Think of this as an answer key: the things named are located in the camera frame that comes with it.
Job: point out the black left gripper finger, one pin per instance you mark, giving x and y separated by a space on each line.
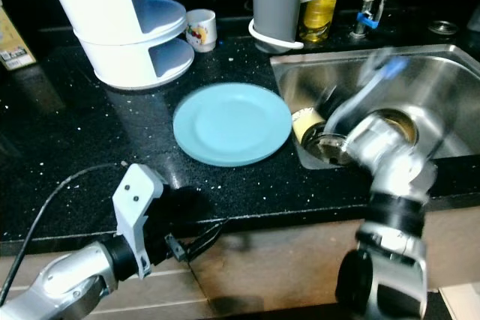
180 249
210 234

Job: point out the large stainless steel bowl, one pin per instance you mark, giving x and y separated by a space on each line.
330 151

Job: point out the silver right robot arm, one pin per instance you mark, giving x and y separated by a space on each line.
390 185

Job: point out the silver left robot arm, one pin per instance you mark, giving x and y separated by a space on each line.
60 286

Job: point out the beige cabinet door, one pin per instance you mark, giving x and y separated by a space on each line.
270 267
457 245

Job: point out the light blue plate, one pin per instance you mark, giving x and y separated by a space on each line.
232 125

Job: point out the cream plate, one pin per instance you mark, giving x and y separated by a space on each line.
307 121

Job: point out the stainless steel sink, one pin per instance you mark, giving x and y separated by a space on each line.
330 73

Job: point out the white mug with red print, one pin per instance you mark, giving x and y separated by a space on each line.
201 29

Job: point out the white blue tiered plastic rack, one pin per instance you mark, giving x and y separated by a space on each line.
112 31

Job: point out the small steel bowl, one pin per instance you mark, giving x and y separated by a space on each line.
397 121

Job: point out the yellow printed box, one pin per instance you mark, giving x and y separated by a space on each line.
15 39

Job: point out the yellow cooking oil bottle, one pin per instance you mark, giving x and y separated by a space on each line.
321 1

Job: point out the chrome faucet with blue clip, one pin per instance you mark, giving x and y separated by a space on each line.
366 16

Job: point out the round metal lid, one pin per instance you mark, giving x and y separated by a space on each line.
442 28

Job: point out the clear plastic container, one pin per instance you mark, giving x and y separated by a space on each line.
474 19

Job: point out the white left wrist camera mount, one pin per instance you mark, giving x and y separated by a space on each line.
136 200

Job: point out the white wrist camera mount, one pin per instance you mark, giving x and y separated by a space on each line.
367 88
136 200

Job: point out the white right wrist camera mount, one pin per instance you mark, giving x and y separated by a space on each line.
367 88

